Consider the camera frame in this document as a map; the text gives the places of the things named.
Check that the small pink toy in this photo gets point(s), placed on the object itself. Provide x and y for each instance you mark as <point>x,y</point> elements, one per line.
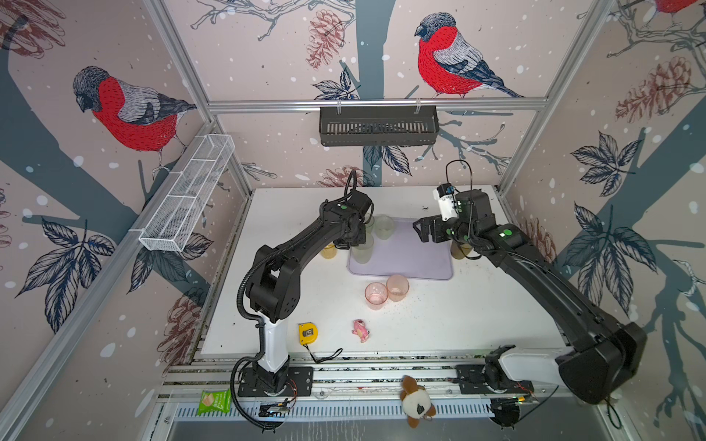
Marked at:
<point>360,329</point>

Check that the pink plastic cup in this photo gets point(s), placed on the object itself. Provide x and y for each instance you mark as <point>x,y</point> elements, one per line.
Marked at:
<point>376,295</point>
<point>398,287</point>

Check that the black hanging wall basket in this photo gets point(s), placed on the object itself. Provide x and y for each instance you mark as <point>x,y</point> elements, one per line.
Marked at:
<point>378,126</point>

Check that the right pink plastic cup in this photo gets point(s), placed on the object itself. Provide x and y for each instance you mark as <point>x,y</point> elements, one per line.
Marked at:
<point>398,287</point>

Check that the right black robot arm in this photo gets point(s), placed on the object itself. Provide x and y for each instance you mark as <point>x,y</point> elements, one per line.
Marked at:
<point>601,354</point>

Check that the clear pale plastic cup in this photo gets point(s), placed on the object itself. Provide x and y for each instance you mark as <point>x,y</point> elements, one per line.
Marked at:
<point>362,253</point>

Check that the white wire mesh basket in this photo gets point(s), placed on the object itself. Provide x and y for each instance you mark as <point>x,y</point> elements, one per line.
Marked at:
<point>179,212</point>

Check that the green snack packet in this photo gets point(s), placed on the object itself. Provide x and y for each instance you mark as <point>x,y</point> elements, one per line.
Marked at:
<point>215,402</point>

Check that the brown white plush toy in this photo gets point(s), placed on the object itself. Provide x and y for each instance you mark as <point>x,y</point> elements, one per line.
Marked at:
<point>416,402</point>

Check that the lavender plastic tray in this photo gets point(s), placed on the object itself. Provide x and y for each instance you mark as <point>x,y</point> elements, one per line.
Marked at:
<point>404,254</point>

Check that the yellow plastic cup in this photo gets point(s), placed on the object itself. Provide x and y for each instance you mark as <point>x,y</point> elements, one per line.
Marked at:
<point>329,252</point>

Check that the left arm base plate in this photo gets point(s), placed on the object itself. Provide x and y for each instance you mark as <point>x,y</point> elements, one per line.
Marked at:
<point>256,382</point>

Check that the near brown textured cup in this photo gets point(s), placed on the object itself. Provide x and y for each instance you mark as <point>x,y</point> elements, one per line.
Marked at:
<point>460,251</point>

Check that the pale green plastic cup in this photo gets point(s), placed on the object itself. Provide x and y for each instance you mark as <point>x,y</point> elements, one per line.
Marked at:
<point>384,227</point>

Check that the bright green plastic cup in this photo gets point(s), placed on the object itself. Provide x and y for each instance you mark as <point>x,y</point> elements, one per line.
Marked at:
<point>369,224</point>

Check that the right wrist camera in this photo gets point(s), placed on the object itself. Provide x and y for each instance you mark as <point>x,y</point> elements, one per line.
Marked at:
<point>444,194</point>

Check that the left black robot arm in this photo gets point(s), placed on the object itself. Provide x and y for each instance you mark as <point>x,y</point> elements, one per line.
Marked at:
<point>271,289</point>

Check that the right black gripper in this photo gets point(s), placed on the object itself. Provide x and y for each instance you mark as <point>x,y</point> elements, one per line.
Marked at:
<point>438,224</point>

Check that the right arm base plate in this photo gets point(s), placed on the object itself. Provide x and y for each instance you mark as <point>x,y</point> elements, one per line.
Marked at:
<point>474,380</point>

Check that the left pink plastic cup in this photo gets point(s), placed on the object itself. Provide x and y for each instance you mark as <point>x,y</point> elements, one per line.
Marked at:
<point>376,295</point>

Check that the yellow tape measure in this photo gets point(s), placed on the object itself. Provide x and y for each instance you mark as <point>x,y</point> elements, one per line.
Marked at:
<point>308,334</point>

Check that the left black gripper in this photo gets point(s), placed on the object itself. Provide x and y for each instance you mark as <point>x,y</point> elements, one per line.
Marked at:
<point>360,240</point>

